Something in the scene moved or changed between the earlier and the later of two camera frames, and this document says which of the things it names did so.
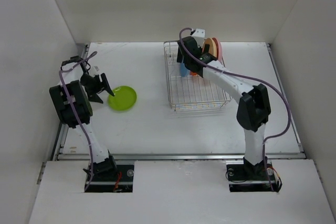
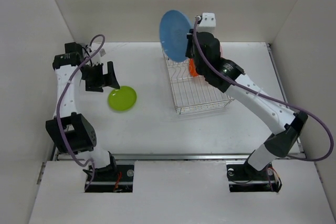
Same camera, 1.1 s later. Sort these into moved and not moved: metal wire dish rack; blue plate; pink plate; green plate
Moved: blue plate
Not moved: green plate; pink plate; metal wire dish rack
